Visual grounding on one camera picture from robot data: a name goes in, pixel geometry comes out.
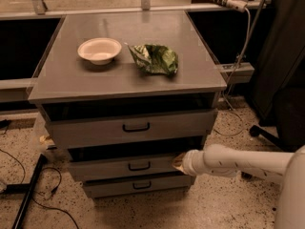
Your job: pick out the grey bottom drawer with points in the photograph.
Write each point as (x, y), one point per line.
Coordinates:
(133, 185)

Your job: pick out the white bowl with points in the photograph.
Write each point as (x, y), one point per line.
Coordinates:
(99, 51)

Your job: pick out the black metal floor bar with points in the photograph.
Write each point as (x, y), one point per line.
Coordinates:
(42, 160)

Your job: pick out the grey drawer cabinet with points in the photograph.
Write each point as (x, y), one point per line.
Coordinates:
(71, 88)

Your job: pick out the black office chair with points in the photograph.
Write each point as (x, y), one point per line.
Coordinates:
(289, 112)

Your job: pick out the yellowish foam gripper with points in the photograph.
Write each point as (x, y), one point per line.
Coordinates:
(191, 163)

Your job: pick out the metal pole with bracket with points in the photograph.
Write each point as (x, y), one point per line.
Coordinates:
(250, 29)

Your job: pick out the grey top drawer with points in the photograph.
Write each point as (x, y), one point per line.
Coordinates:
(132, 128)

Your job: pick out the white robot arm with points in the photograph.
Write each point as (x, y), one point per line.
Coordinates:
(219, 160)

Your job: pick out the grey drawer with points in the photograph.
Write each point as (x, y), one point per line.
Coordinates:
(122, 167)
(132, 128)
(133, 185)

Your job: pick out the green chip bag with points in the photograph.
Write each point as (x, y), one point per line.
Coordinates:
(154, 59)

